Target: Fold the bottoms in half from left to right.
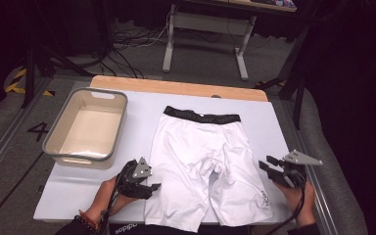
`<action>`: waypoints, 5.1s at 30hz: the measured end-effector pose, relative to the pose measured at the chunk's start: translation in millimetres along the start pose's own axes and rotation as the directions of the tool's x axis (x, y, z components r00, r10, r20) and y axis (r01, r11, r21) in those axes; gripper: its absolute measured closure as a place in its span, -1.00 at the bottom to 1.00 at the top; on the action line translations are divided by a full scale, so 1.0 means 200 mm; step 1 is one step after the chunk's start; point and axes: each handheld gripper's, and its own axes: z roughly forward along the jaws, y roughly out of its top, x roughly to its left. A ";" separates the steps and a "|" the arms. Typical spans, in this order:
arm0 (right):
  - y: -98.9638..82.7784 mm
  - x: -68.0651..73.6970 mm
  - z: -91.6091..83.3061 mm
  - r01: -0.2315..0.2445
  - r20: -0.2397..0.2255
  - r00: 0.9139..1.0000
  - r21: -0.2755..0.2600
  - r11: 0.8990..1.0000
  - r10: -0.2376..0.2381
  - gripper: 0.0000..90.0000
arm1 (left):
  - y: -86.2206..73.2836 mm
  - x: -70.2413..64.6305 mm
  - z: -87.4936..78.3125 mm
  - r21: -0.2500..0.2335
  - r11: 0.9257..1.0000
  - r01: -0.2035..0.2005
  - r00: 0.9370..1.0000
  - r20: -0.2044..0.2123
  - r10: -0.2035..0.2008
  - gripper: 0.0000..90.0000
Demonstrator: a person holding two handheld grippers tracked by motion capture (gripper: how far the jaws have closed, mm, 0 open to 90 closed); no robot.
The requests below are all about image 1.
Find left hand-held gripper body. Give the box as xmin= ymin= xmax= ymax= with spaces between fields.
xmin=116 ymin=157 xmax=155 ymax=200

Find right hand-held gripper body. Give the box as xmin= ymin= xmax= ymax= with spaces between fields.
xmin=267 ymin=149 xmax=324 ymax=190

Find white shorts with black waistband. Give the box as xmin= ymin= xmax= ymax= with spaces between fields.
xmin=144 ymin=105 xmax=273 ymax=233

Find beige plastic bin grey rim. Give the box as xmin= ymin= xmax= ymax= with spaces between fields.
xmin=41 ymin=87 xmax=129 ymax=170

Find person's left hand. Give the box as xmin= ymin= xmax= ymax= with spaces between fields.
xmin=87 ymin=175 xmax=139 ymax=223

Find person's right hand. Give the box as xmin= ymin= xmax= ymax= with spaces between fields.
xmin=273 ymin=180 xmax=317 ymax=228

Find person's black printed clothing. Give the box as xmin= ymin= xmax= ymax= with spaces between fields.
xmin=106 ymin=222 xmax=253 ymax=235

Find white table cover board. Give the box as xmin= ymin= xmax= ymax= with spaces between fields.
xmin=32 ymin=89 xmax=315 ymax=226

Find black metal tripod stand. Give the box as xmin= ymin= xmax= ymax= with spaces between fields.
xmin=21 ymin=0 xmax=94 ymax=110

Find yellow black hazard tape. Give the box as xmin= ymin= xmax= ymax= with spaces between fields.
xmin=5 ymin=67 xmax=56 ymax=98

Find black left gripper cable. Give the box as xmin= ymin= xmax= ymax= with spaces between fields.
xmin=99 ymin=163 xmax=130 ymax=235

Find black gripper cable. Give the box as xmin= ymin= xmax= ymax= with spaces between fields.
xmin=99 ymin=163 xmax=130 ymax=235
xmin=263 ymin=177 xmax=308 ymax=235

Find aluminium floor rail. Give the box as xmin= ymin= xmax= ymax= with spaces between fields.
xmin=0 ymin=76 xmax=52 ymax=192
xmin=280 ymin=97 xmax=341 ymax=235

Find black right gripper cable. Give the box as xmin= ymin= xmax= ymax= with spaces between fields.
xmin=263 ymin=177 xmax=308 ymax=235

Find bead bracelet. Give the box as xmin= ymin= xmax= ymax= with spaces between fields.
xmin=73 ymin=210 xmax=101 ymax=233

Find tangle of floor cables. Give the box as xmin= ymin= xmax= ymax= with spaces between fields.
xmin=99 ymin=9 xmax=174 ymax=79

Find thin black floor cable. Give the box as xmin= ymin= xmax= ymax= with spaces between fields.
xmin=0 ymin=151 xmax=45 ymax=235

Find wooden desk with white frame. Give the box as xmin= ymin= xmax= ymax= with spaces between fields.
xmin=162 ymin=0 xmax=298 ymax=81

